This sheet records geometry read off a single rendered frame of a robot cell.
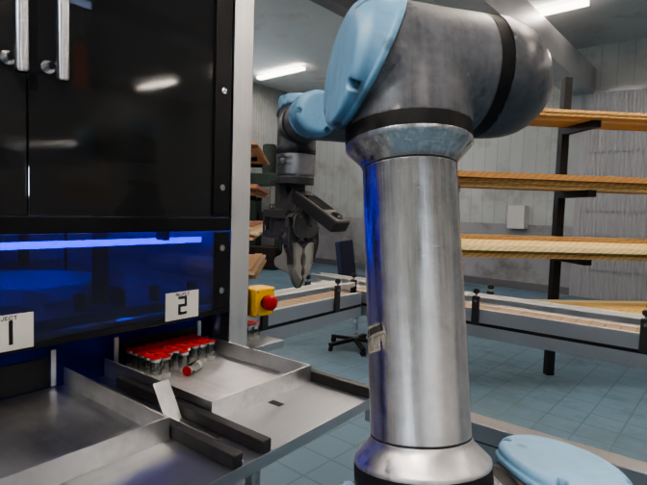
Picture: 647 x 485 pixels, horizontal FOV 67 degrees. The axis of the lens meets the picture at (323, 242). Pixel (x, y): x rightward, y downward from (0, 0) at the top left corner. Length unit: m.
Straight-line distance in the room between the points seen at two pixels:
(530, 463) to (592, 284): 8.18
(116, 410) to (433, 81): 0.74
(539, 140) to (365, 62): 8.57
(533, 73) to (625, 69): 8.38
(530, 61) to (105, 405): 0.83
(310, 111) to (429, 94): 0.41
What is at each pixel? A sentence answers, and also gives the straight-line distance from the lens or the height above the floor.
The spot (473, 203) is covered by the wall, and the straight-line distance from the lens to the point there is 9.26.
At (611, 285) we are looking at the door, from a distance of 8.59.
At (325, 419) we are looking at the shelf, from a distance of 0.88.
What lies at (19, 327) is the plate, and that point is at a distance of 0.96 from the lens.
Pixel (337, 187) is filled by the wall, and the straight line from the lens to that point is 10.99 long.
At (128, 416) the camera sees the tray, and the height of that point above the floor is 0.89.
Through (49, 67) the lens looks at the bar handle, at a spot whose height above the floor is 1.46.
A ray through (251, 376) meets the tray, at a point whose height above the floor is 0.88.
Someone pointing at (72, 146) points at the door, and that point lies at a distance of 0.98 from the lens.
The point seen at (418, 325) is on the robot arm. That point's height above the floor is 1.15.
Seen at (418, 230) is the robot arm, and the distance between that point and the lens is 0.40.
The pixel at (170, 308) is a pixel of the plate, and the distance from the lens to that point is 1.09.
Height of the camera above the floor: 1.24
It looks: 4 degrees down
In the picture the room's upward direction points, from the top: 2 degrees clockwise
